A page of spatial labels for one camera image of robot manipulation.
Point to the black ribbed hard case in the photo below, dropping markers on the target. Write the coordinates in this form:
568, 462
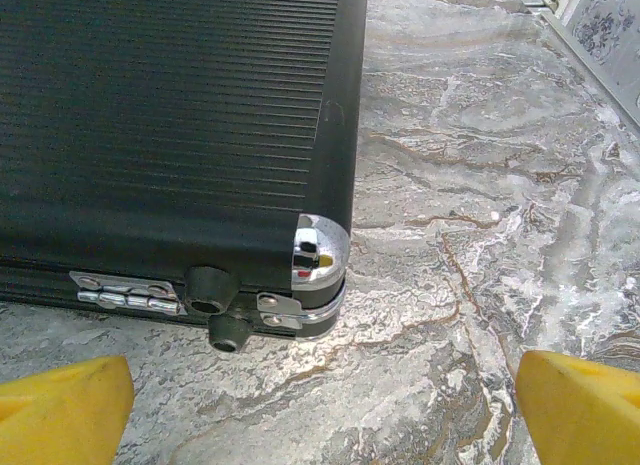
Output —
165, 135

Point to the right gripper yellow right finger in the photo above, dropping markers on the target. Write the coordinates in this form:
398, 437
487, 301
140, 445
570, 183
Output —
580, 415

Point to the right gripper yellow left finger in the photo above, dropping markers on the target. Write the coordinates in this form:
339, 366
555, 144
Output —
65, 415

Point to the aluminium side frame rail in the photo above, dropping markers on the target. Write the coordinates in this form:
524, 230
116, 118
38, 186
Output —
590, 60

